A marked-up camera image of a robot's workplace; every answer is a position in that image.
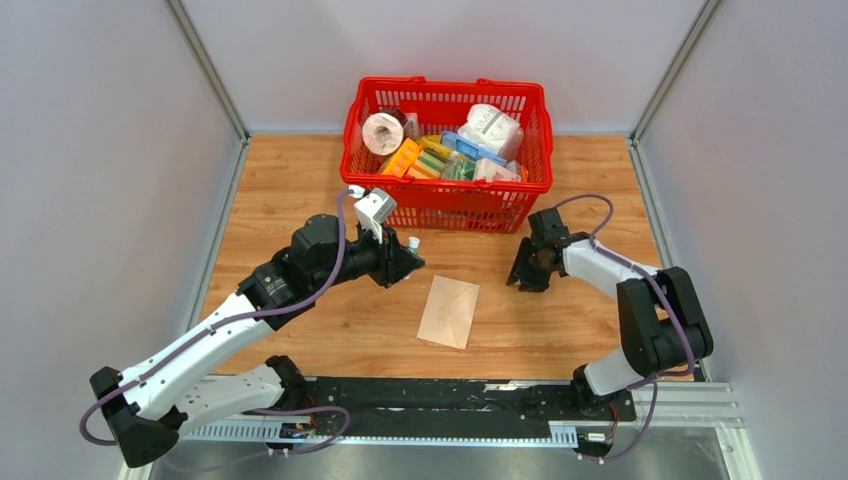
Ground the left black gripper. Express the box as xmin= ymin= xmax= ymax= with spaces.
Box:
xmin=312 ymin=217 xmax=425 ymax=292

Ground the green white glue stick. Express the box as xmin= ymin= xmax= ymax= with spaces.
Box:
xmin=407 ymin=236 xmax=421 ymax=254

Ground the cream paper envelope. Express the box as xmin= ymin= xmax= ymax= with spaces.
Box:
xmin=417 ymin=275 xmax=480 ymax=350

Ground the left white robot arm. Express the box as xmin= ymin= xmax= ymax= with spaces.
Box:
xmin=90 ymin=215 xmax=425 ymax=468

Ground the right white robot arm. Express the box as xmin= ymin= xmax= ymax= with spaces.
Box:
xmin=507 ymin=208 xmax=714 ymax=419

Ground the orange plastic box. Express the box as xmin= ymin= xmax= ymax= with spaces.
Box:
xmin=377 ymin=138 xmax=422 ymax=178

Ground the white small box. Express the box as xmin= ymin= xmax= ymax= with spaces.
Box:
xmin=473 ymin=158 xmax=522 ymax=183

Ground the green yellow sponge pack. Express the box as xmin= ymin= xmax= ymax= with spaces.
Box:
xmin=406 ymin=149 xmax=447 ymax=180

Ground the blue plastic package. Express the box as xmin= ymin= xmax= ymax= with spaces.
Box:
xmin=440 ymin=131 xmax=507 ymax=166

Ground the wrapped white tissue pack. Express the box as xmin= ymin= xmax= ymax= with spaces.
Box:
xmin=458 ymin=103 xmax=524 ymax=161

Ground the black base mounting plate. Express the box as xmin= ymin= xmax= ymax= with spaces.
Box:
xmin=272 ymin=377 xmax=636 ymax=440

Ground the red plastic shopping basket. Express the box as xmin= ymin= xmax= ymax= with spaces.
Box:
xmin=339 ymin=76 xmax=554 ymax=233

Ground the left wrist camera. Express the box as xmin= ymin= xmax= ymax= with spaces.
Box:
xmin=349 ymin=185 xmax=397 ymax=244

